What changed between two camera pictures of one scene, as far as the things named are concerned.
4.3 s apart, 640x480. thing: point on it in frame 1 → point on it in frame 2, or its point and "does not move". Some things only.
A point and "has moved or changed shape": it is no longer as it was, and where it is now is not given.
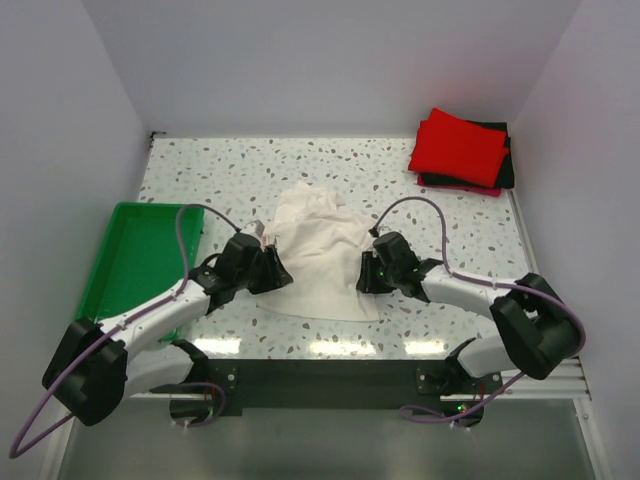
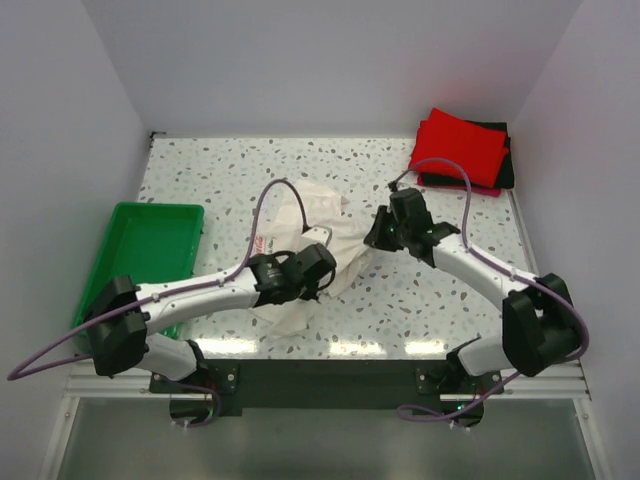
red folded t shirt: x=451 y=147 does not move
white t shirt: x=320 y=242 has moved or changed shape
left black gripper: x=275 y=275 → x=310 y=293
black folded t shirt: x=505 y=178 does not move
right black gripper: x=366 y=282 → x=376 y=238
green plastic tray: x=138 y=257 does not move
